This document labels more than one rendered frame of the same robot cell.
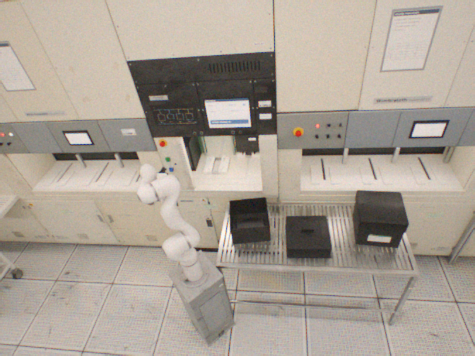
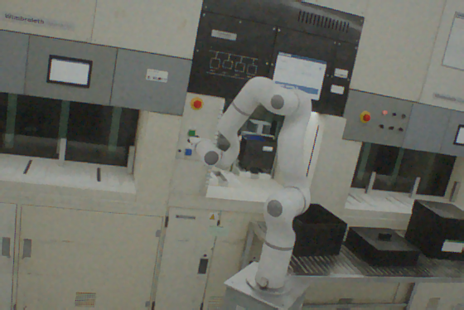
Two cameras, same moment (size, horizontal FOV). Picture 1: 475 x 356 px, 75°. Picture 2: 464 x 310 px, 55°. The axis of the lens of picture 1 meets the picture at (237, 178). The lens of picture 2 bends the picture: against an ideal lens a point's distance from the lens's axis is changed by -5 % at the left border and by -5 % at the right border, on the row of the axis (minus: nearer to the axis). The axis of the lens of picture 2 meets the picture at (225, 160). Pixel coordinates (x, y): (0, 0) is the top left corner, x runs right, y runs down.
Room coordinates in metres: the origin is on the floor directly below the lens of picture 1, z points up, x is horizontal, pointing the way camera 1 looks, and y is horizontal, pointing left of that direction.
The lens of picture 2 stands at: (-0.21, 1.48, 1.69)
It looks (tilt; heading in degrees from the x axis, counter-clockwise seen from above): 14 degrees down; 330
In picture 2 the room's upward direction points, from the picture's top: 11 degrees clockwise
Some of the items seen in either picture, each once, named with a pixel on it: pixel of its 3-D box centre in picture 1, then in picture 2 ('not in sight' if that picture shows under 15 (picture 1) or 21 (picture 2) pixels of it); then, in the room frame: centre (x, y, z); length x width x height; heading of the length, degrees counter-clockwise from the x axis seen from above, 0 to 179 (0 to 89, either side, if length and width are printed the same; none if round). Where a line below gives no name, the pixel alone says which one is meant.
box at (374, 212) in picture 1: (377, 218); (441, 230); (1.31, -0.91, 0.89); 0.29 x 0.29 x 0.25; 73
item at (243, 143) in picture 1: (247, 133); (255, 145); (2.28, -0.15, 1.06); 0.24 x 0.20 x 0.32; 78
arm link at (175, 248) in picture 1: (179, 250); (282, 218); (1.15, 0.41, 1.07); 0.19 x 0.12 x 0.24; 118
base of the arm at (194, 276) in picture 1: (191, 266); (273, 263); (1.16, 0.38, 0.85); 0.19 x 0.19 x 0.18
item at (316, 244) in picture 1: (307, 234); (382, 244); (1.30, -0.42, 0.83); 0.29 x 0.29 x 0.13; 80
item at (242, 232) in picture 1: (249, 220); (307, 228); (1.49, -0.04, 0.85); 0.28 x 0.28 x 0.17; 86
